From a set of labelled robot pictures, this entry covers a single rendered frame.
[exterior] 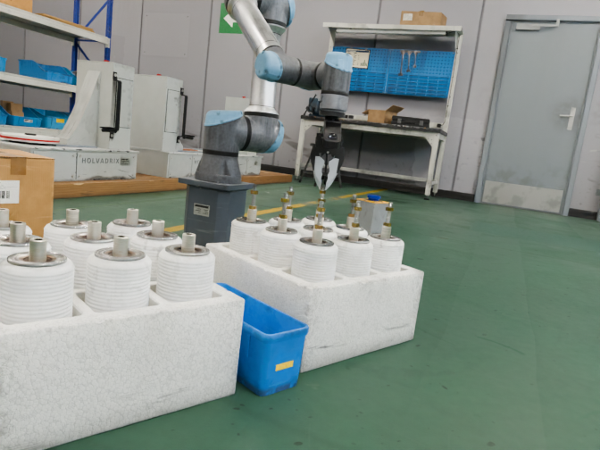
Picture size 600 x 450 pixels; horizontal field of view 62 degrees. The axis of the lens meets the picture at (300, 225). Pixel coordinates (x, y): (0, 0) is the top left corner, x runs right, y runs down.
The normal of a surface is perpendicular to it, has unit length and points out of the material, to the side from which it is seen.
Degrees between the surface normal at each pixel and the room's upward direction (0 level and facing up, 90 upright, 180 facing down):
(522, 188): 90
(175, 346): 90
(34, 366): 90
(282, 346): 92
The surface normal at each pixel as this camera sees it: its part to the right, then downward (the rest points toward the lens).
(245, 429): 0.12, -0.98
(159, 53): -0.38, 0.11
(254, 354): -0.74, 0.06
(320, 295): 0.66, 0.20
